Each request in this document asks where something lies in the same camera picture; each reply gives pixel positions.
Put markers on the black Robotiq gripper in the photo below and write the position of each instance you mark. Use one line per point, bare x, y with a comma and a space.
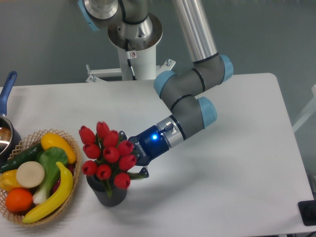
149, 145

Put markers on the red tulip bouquet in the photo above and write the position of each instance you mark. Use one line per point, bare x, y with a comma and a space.
109, 161

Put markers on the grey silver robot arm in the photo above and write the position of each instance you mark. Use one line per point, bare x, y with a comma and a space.
135, 32

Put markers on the dark grey ribbed vase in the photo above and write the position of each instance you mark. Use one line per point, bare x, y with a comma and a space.
117, 196

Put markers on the green white bok choy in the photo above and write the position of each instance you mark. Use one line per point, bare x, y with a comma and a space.
48, 159

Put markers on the yellow plastic banana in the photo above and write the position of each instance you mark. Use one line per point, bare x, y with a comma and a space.
54, 201

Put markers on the woven wicker basket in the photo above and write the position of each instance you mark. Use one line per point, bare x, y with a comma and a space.
26, 143

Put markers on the green plastic cucumber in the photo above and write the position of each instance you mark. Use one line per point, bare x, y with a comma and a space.
26, 155

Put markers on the beige round slice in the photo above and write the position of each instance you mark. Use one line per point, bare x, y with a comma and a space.
30, 174

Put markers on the orange plastic orange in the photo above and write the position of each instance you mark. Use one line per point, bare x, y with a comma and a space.
19, 200

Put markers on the yellow plastic bell pepper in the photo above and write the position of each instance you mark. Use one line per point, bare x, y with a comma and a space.
8, 181

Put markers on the black device at edge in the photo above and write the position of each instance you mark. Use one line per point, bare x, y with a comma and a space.
308, 212

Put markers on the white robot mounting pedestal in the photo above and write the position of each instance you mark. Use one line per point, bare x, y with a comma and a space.
133, 65

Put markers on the blue handled saucepan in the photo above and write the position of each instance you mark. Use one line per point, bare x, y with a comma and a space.
9, 137

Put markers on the white frame at right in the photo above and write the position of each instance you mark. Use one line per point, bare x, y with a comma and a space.
306, 112

